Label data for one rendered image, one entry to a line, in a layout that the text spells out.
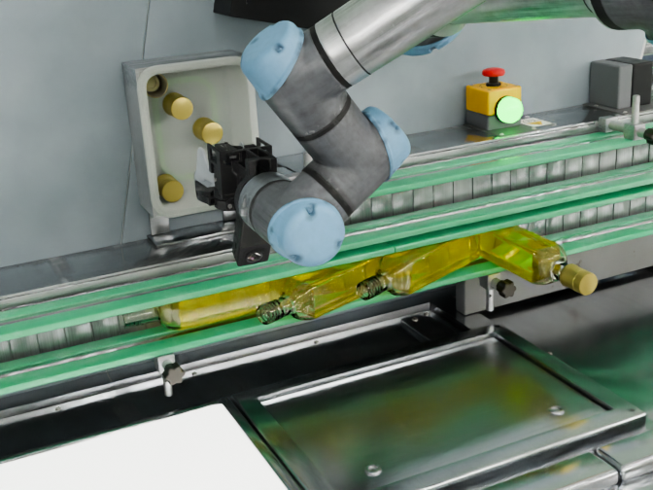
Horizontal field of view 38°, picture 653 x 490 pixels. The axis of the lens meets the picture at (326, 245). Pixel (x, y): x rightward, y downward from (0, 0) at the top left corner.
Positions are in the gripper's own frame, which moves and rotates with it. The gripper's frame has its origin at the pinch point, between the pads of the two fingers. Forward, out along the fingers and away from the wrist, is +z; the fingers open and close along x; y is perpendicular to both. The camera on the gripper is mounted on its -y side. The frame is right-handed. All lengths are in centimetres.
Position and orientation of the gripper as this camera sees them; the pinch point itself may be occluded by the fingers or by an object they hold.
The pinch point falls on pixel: (215, 176)
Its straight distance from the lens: 133.2
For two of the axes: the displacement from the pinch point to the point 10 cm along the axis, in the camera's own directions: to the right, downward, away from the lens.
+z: -4.1, -3.1, 8.6
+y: -0.2, -9.4, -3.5
